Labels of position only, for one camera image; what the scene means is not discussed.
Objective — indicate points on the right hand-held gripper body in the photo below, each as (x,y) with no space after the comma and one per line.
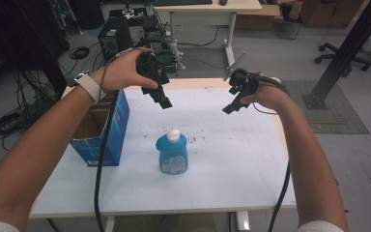
(243,80)

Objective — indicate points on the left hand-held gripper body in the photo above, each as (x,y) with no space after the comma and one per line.
(149,66)

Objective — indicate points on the blue bottle with white cap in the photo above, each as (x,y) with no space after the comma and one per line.
(172,154)

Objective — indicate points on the blue cardboard box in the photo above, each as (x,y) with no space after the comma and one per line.
(109,135)

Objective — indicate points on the person's right hand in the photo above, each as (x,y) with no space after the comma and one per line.
(267,95)

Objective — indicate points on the person's left hand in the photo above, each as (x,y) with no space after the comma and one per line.
(119,72)

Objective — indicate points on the black equipment on floor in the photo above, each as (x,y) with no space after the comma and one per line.
(162,48)

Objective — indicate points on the black computer tower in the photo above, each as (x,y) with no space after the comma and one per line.
(114,37)

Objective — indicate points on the white table cover sheet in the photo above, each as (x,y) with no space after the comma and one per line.
(225,161)

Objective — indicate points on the white wristwatch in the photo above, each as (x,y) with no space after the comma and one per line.
(90,85)

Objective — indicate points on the brown cardboard box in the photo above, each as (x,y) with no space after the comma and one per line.
(257,17)

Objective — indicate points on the black keyboard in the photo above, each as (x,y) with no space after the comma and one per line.
(183,2)

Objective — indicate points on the white desk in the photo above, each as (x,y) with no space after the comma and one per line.
(212,8)

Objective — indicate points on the black computer mouse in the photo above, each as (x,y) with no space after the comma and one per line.
(223,2)

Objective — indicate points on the grey floor mat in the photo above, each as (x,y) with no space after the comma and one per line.
(335,119)

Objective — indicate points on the black office chair base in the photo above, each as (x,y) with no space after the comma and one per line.
(344,58)

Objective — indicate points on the brown wooden cabinet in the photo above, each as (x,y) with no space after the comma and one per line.
(331,13)

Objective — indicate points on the white table leg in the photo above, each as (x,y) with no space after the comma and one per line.
(109,224)
(242,220)

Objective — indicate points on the dark curtain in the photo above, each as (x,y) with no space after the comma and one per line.
(19,38)

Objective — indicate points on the black metal post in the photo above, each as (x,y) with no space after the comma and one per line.
(344,51)

